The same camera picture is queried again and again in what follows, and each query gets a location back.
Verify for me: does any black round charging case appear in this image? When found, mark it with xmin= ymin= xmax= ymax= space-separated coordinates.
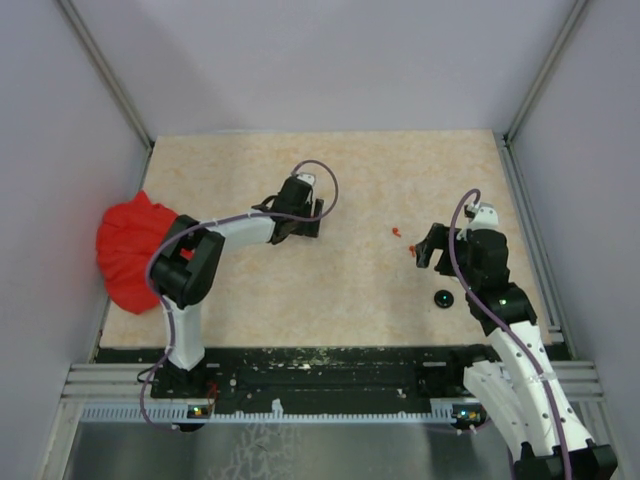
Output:
xmin=433 ymin=289 xmax=455 ymax=309

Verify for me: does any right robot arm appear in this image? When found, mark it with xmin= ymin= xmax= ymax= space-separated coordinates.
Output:
xmin=415 ymin=223 xmax=618 ymax=479

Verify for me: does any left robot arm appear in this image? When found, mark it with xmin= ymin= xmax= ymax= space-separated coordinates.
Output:
xmin=145 ymin=173 xmax=324 ymax=397

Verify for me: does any red crumpled cloth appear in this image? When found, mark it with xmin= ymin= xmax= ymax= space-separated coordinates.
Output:
xmin=95 ymin=191 xmax=178 ymax=315

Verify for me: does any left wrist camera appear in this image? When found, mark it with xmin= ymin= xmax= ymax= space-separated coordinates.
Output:
xmin=294 ymin=172 xmax=317 ymax=187

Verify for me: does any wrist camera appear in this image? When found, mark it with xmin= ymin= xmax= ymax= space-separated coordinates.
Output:
xmin=459 ymin=202 xmax=499 ymax=238
xmin=294 ymin=172 xmax=317 ymax=187

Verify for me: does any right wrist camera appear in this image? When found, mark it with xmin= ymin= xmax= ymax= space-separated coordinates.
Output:
xmin=459 ymin=202 xmax=499 ymax=238

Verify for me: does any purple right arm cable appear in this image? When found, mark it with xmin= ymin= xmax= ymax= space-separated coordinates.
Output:
xmin=448 ymin=188 xmax=576 ymax=480

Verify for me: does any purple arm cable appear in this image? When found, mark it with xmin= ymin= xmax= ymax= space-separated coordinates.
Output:
xmin=138 ymin=159 xmax=340 ymax=432
xmin=448 ymin=188 xmax=576 ymax=480

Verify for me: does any aluminium side rail right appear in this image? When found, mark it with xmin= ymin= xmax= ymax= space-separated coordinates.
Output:
xmin=495 ymin=134 xmax=576 ymax=360

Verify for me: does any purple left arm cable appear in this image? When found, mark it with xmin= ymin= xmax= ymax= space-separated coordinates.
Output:
xmin=138 ymin=159 xmax=340 ymax=432

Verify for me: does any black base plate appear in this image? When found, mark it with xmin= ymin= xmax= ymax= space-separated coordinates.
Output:
xmin=74 ymin=346 xmax=492 ymax=416

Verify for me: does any white slotted cable duct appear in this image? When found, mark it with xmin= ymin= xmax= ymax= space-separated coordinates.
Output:
xmin=80 ymin=399 xmax=488 ymax=430

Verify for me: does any aluminium corner post right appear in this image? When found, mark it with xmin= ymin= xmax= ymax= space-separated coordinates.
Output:
xmin=502 ymin=0 xmax=592 ymax=146

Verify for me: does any aluminium corner post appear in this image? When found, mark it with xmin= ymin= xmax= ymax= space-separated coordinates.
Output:
xmin=502 ymin=0 xmax=592 ymax=146
xmin=53 ymin=0 xmax=155 ymax=152

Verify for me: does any aluminium corner post left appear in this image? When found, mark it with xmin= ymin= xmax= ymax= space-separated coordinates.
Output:
xmin=53 ymin=0 xmax=155 ymax=152

